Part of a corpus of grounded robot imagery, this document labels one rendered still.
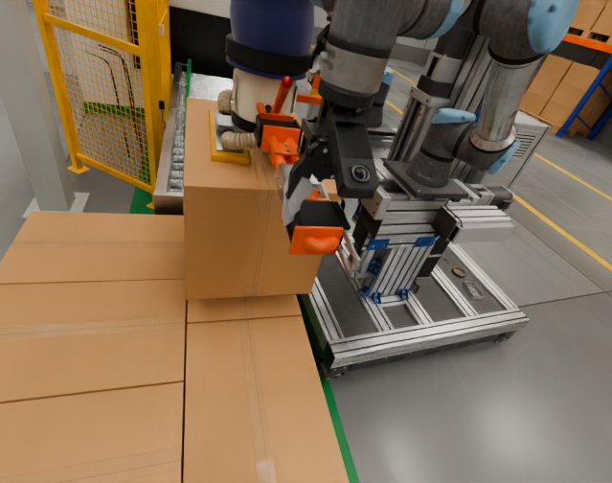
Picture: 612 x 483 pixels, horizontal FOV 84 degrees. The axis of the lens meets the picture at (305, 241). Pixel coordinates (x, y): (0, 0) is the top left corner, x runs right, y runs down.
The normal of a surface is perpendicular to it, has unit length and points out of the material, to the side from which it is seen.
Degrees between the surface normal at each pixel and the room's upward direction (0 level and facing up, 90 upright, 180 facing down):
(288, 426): 0
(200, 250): 90
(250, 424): 0
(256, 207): 90
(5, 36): 90
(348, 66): 91
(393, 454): 0
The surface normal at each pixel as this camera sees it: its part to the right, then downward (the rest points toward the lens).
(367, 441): 0.21, -0.76
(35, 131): 0.24, 0.65
